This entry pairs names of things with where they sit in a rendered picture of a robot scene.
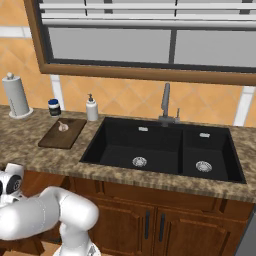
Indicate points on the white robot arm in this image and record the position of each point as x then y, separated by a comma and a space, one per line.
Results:
43, 213

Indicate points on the dark wooden cutting board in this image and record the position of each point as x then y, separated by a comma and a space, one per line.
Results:
63, 133

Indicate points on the garlic bulb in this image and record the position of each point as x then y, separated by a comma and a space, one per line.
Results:
63, 126

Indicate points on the black double sink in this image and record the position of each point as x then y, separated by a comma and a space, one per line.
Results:
146, 146

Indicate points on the white soap dispenser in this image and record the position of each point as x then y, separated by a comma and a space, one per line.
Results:
92, 110

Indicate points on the grey tap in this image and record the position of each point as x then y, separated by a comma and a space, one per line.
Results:
165, 100

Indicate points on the brown wooden panel under sink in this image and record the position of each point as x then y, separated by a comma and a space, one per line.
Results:
160, 196

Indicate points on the dark jar with blue lid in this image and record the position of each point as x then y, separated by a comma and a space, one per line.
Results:
54, 108

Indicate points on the wood-framed window with blinds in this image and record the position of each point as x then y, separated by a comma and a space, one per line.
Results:
146, 36

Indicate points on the brown wooden cupboard door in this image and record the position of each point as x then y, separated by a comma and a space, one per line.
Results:
196, 236
123, 226

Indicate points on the brown wooden drawer front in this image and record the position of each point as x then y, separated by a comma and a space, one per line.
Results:
40, 183

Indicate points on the white paper towel roll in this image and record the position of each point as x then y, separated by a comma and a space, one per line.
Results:
15, 96

